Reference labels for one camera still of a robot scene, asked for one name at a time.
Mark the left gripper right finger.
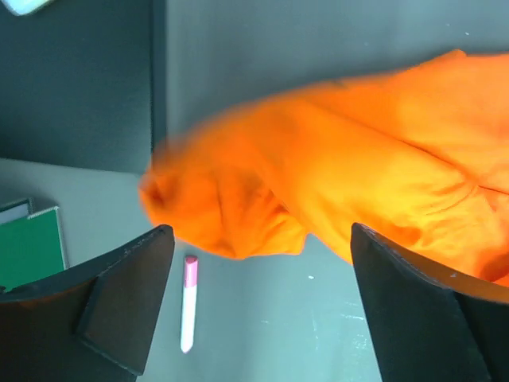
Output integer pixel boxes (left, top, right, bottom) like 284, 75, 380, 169
351, 224, 508, 382

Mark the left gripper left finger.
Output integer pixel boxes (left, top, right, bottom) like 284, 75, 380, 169
1, 225, 175, 382

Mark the orange t shirt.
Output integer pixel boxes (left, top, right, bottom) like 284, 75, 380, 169
139, 50, 508, 285

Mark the pink white marker pen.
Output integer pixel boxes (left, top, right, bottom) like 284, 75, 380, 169
180, 256, 199, 353

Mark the black notebook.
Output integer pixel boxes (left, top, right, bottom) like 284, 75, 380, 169
1, 1, 166, 173

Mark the green ring binder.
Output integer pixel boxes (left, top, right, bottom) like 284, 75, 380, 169
1, 198, 68, 291

